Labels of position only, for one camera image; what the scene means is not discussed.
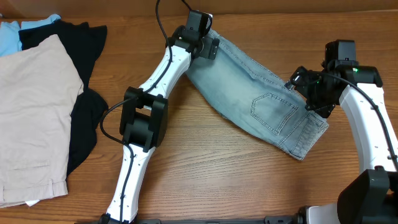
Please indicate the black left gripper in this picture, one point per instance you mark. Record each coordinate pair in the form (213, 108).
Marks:
(210, 47)

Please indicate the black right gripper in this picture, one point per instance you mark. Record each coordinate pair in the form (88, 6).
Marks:
(324, 109)

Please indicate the light blue denim shorts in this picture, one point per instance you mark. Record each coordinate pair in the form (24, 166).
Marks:
(255, 99)

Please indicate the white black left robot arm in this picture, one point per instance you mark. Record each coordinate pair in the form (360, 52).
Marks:
(144, 116)

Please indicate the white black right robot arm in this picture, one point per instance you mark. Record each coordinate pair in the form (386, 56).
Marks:
(372, 196)

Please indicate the black garment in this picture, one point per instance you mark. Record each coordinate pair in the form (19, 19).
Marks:
(84, 45)

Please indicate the beige shorts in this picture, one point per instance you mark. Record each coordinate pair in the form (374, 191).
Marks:
(39, 88)

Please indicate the light blue shirt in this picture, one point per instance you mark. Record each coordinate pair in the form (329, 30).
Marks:
(10, 40)

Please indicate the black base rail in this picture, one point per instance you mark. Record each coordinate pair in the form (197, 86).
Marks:
(289, 219)

